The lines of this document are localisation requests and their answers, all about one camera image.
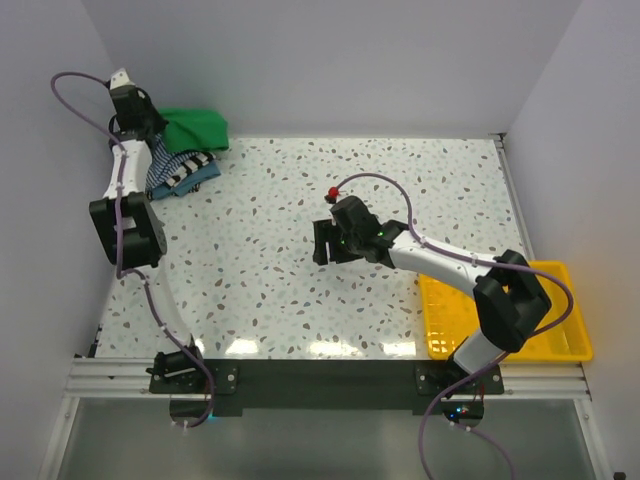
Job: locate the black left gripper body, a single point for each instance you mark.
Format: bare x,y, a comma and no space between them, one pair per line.
150,116

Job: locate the black white wide-striped folded top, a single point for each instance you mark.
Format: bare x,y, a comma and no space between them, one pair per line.
192,164

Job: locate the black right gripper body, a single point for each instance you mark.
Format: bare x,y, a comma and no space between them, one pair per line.
348,244

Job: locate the blue folded tank top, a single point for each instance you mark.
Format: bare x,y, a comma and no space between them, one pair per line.
186,185

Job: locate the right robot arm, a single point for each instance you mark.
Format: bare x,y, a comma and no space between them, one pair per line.
510,301

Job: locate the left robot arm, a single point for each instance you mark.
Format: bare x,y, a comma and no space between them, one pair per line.
134,241

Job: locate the blue white striped tank top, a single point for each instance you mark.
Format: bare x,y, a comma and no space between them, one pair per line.
165,163

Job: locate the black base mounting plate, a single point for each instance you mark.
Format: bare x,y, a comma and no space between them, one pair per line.
229,387

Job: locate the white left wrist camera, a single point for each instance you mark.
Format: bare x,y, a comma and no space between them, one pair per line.
119,79

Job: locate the green tank top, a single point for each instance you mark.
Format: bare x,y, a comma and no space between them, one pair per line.
194,130

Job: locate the aluminium frame rail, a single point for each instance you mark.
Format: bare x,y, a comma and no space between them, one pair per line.
240,268

